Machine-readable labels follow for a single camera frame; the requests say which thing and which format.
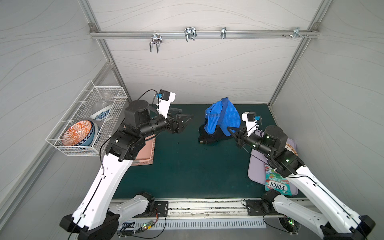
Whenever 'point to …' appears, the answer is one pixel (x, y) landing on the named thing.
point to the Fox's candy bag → (273, 181)
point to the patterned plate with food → (291, 149)
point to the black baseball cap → (205, 138)
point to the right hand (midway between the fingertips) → (229, 126)
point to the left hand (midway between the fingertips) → (187, 114)
